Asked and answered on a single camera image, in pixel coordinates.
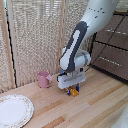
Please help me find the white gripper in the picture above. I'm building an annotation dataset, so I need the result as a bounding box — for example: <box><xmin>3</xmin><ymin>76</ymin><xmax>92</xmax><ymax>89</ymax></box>
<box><xmin>56</xmin><ymin>68</ymin><xmax>87</xmax><ymax>97</ymax></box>

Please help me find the orange toast slice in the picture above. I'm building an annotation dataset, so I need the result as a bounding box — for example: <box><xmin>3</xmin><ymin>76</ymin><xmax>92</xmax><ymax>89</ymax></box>
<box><xmin>68</xmin><ymin>87</ymin><xmax>81</xmax><ymax>98</ymax></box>

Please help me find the pink mug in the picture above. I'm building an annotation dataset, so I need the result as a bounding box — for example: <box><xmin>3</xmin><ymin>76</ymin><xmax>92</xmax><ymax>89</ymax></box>
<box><xmin>36</xmin><ymin>70</ymin><xmax>54</xmax><ymax>89</ymax></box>

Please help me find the dark wooden drawer cabinet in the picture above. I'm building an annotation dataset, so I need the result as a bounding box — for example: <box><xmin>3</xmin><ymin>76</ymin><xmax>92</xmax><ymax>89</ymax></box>
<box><xmin>89</xmin><ymin>12</ymin><xmax>128</xmax><ymax>82</ymax></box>

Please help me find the white plate with patterned rim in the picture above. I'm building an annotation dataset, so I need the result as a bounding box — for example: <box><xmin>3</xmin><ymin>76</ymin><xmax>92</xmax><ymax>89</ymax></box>
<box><xmin>0</xmin><ymin>94</ymin><xmax>35</xmax><ymax>128</ymax></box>

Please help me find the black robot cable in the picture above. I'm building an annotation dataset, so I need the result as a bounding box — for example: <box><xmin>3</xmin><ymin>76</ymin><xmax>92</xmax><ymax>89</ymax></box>
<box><xmin>84</xmin><ymin>37</ymin><xmax>112</xmax><ymax>73</ymax></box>

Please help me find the silver drawer handle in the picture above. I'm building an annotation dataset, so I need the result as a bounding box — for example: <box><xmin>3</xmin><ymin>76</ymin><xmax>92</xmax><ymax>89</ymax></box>
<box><xmin>105</xmin><ymin>28</ymin><xmax>128</xmax><ymax>36</ymax></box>
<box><xmin>99</xmin><ymin>56</ymin><xmax>123</xmax><ymax>67</ymax></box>

